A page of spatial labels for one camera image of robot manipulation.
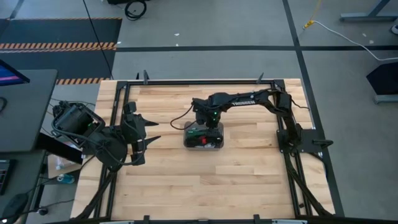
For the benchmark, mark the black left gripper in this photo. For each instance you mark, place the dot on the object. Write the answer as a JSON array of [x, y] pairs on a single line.
[[136, 130]]

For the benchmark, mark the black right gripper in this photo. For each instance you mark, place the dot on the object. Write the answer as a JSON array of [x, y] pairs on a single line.
[[206, 118]]

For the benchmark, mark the translucent grey plastic bin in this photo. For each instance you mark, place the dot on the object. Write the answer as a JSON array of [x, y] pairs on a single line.
[[188, 144]]

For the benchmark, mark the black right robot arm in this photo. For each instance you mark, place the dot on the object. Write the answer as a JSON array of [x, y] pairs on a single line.
[[248, 101]]

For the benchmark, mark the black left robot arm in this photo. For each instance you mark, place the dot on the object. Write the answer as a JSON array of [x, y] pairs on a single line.
[[77, 121]]

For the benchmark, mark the black table clamp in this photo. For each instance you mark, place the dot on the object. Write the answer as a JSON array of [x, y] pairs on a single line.
[[256, 218], [146, 218], [145, 77], [259, 79]]

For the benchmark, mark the brown cardboard box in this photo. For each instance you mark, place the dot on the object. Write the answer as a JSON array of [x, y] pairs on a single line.
[[74, 168]]

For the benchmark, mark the blue water bottle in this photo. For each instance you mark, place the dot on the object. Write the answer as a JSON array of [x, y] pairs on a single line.
[[66, 179]]

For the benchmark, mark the black desk top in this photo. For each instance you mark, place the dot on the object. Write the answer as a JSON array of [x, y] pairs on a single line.
[[28, 174], [28, 109]]

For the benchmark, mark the black orange-striped floor mat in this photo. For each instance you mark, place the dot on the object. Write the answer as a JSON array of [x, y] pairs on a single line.
[[46, 62], [62, 31]]

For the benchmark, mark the computer monitor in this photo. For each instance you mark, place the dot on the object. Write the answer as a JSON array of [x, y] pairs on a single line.
[[9, 76]]

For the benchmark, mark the black keyboard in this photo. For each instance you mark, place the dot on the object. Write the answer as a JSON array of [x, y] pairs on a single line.
[[4, 177]]

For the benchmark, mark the black computer mouse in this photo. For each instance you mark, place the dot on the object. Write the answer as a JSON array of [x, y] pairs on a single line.
[[14, 205]]

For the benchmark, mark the black standing panel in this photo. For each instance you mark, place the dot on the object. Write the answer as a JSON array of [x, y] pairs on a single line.
[[385, 77]]

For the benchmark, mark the grey metal table leg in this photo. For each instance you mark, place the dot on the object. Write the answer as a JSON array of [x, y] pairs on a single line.
[[367, 16]]

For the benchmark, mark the person's shoe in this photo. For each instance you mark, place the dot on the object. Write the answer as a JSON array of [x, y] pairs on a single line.
[[395, 29]]

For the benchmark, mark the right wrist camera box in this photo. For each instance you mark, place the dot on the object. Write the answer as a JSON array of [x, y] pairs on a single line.
[[199, 103]]

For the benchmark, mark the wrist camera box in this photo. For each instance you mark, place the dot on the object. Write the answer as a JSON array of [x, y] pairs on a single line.
[[199, 103], [130, 107]]

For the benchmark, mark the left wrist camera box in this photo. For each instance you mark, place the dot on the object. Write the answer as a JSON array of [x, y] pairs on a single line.
[[130, 107]]

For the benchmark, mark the black aluminium table frame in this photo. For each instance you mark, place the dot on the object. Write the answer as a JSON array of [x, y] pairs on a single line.
[[202, 82]]

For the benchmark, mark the silver aluminium bracket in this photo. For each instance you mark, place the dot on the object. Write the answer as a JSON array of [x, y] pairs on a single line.
[[116, 222], [289, 221]]

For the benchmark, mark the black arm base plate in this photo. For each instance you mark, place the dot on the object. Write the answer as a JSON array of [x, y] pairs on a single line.
[[308, 141]]

